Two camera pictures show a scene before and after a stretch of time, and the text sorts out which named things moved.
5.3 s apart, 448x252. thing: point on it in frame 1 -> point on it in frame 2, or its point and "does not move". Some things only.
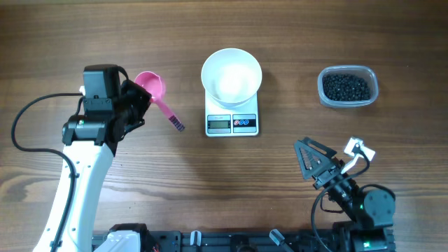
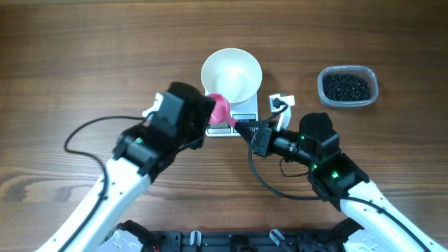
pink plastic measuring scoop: (153, 83) -> (221, 110)
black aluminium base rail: (238, 240) does not move
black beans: (345, 87) does not move
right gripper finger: (313, 156) -> (248, 129)
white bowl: (232, 76) does not move
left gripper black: (144, 97) -> (204, 112)
